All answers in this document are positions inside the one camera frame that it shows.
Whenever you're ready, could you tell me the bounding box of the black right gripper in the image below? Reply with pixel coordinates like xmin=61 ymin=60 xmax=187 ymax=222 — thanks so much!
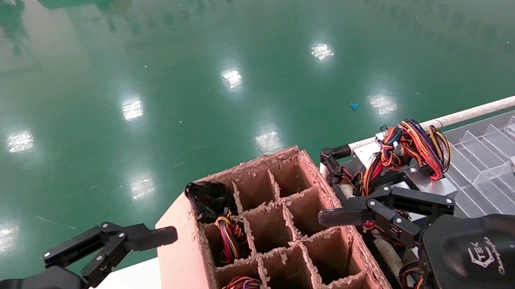
xmin=316 ymin=168 xmax=515 ymax=289

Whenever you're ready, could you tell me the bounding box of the cardboard box with dividers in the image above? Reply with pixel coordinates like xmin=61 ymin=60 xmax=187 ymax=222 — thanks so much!
xmin=142 ymin=134 xmax=399 ymax=289

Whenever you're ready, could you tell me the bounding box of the black wire bundle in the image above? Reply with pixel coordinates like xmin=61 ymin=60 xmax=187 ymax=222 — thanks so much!
xmin=184 ymin=176 xmax=238 ymax=227

